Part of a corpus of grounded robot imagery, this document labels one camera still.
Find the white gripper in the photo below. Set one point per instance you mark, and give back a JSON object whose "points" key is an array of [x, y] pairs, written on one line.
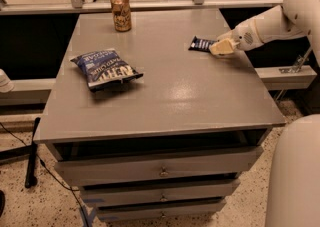
{"points": [[242, 37]]}

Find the blue rxbar blueberry wrapper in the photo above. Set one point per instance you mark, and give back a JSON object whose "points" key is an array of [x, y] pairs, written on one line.
{"points": [[199, 44]]}

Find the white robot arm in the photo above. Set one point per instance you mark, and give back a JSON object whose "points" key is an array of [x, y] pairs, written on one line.
{"points": [[290, 20]]}

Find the grey drawer cabinet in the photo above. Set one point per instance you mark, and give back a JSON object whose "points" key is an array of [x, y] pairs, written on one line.
{"points": [[186, 101]]}

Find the gold soda can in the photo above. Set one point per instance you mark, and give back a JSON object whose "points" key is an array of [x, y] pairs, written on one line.
{"points": [[121, 12]]}

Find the blue kettle chips bag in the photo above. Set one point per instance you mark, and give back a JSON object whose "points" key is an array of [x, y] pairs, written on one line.
{"points": [[103, 68]]}

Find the bottom grey drawer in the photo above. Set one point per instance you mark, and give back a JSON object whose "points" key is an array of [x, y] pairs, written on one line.
{"points": [[160, 210]]}

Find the grey drawer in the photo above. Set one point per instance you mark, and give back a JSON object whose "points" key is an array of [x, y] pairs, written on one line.
{"points": [[160, 210], [158, 166], [160, 193]]}

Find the top grey drawer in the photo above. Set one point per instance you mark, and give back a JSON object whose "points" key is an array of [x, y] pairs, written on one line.
{"points": [[158, 166]]}

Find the middle grey drawer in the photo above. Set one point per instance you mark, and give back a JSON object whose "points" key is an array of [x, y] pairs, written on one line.
{"points": [[160, 193]]}

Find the white object at left edge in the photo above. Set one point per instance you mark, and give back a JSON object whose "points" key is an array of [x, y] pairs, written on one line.
{"points": [[6, 85]]}

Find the black stand leg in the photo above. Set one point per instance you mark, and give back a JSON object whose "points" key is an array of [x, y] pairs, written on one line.
{"points": [[31, 180]]}

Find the metal bracket on ledge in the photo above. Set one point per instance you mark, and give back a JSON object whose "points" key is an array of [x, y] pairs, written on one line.
{"points": [[299, 62]]}

